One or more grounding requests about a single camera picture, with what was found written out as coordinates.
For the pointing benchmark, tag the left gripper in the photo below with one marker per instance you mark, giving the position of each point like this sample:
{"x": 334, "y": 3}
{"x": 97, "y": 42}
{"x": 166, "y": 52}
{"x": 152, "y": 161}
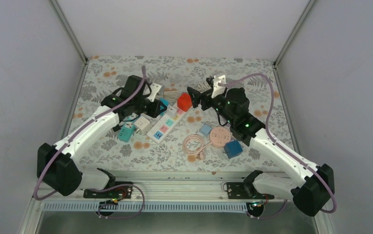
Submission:
{"x": 158, "y": 105}

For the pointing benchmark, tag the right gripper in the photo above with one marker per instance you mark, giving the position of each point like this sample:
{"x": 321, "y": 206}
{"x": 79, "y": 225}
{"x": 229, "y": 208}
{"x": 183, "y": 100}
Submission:
{"x": 198, "y": 96}

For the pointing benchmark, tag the red cube socket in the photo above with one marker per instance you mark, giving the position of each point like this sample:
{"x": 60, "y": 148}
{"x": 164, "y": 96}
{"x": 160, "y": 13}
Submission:
{"x": 184, "y": 102}

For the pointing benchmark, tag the cyan cube socket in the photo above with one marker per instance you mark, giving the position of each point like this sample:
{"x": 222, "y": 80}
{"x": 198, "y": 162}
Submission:
{"x": 164, "y": 105}

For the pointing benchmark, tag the white cube plug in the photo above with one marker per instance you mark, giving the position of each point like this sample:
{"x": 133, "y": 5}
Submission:
{"x": 171, "y": 111}

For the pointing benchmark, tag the white multicolour power strip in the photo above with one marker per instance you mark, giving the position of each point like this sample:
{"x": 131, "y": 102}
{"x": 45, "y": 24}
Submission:
{"x": 164, "y": 126}

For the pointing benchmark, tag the light blue cube plug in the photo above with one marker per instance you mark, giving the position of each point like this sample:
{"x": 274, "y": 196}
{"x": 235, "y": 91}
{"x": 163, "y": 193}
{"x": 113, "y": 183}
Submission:
{"x": 205, "y": 130}

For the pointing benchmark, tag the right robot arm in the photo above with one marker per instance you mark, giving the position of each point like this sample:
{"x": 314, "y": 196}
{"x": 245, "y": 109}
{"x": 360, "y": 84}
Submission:
{"x": 308, "y": 185}

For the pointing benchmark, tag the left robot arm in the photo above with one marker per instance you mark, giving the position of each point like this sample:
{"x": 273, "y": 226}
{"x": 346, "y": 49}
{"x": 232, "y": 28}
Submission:
{"x": 58, "y": 164}

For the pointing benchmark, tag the white tiger cube socket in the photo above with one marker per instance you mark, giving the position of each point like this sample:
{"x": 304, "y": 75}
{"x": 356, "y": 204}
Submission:
{"x": 142, "y": 125}

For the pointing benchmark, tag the teal power strip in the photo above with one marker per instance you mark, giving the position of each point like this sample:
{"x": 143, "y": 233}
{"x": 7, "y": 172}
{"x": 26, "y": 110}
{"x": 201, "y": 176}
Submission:
{"x": 127, "y": 127}

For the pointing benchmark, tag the floral table mat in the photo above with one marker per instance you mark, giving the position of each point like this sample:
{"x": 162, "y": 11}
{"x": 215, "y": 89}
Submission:
{"x": 107, "y": 73}

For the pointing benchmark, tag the pink round socket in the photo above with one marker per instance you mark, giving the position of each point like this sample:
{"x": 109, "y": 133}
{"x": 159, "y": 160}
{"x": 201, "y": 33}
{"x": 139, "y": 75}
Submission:
{"x": 219, "y": 137}

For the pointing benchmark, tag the blue cube socket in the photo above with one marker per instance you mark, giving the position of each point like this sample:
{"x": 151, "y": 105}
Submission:
{"x": 233, "y": 149}

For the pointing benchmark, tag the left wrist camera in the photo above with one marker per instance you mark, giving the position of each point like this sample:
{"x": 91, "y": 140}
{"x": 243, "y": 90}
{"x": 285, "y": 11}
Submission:
{"x": 156, "y": 89}

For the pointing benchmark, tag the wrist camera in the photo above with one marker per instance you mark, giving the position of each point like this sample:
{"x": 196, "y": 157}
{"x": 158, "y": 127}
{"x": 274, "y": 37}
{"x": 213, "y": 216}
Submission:
{"x": 156, "y": 89}
{"x": 218, "y": 84}

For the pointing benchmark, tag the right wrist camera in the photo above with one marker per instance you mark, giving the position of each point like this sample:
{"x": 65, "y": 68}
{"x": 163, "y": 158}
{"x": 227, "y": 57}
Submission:
{"x": 218, "y": 84}

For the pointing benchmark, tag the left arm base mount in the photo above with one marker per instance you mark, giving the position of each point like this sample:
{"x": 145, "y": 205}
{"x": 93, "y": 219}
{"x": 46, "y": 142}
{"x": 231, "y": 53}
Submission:
{"x": 113, "y": 195}

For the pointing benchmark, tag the aluminium rail frame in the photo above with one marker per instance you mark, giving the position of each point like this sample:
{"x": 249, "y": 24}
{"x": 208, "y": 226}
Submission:
{"x": 170, "y": 203}

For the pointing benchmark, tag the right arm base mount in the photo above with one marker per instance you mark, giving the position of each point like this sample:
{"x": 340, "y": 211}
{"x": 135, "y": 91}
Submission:
{"x": 254, "y": 210}

